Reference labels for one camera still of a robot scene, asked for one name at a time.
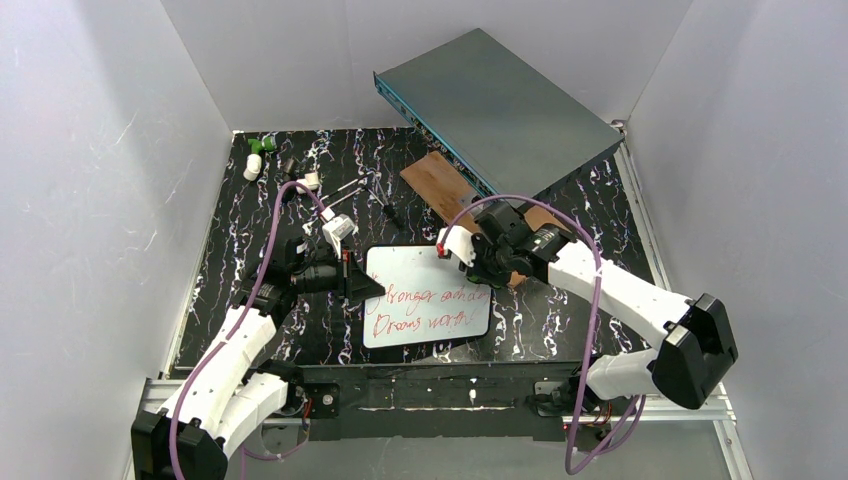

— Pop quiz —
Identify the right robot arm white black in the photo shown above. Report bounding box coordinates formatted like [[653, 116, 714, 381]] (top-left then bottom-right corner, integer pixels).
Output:
[[437, 195, 738, 412]]

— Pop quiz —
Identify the white and black fitting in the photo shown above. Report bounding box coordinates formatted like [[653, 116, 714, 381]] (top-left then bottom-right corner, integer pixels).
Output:
[[281, 158, 321, 194]]

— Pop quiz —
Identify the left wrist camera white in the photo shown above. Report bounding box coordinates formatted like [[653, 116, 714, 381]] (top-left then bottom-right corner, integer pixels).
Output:
[[302, 207, 358, 259]]

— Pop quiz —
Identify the aluminium frame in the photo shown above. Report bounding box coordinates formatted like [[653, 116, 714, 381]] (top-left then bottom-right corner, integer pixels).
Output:
[[131, 161, 739, 479]]

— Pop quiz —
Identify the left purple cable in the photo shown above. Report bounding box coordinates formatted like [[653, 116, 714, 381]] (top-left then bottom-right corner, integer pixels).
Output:
[[168, 181, 337, 480]]

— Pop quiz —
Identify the wooden board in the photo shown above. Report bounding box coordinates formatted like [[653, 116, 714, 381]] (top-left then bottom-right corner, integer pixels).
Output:
[[400, 151, 572, 288]]

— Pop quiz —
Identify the teal network switch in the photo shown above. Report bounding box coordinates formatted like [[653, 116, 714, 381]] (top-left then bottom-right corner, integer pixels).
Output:
[[373, 29, 624, 200]]

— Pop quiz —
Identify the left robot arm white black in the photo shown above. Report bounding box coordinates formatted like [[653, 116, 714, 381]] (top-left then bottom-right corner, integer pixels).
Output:
[[131, 238, 386, 479]]

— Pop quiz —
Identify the small whiteboard red writing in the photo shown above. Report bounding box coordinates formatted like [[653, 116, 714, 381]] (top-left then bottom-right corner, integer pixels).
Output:
[[362, 245, 493, 349]]

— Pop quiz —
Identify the green pipe fitting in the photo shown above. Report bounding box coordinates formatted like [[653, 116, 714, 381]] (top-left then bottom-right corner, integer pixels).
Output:
[[248, 135, 277, 155]]

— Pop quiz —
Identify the white pipe elbow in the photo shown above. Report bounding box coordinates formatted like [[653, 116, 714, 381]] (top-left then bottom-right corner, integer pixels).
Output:
[[243, 154, 263, 182]]

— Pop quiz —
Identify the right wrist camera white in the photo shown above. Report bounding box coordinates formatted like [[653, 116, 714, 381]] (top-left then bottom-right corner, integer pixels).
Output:
[[436, 226, 476, 267]]

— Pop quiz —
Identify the black wire easel stand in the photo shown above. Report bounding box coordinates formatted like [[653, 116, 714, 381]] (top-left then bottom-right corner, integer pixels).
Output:
[[320, 172, 405, 230]]

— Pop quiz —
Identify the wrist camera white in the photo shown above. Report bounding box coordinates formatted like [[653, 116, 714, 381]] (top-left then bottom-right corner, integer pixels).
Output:
[[302, 207, 358, 259], [436, 226, 476, 267]]

